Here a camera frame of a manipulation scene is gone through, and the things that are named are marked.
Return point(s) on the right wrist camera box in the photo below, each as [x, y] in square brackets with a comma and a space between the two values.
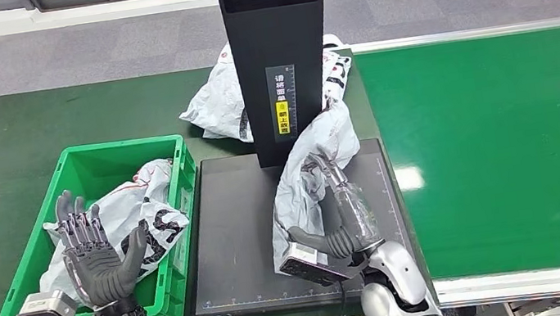
[309, 265]

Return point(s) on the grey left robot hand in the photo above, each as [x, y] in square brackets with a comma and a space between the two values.
[99, 275]

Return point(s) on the plain grey-white parcel bag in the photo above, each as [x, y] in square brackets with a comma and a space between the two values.
[332, 138]

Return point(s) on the green plastic crate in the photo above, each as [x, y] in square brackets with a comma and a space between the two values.
[95, 166]

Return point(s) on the white crumpled parcel bag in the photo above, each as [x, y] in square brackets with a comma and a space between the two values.
[218, 105]

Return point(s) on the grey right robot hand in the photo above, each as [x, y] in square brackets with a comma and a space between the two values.
[357, 222]

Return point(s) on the black inbound scanning machine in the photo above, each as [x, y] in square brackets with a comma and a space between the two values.
[235, 228]

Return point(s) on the white parcel with black print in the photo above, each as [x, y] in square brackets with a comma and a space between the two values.
[154, 196]

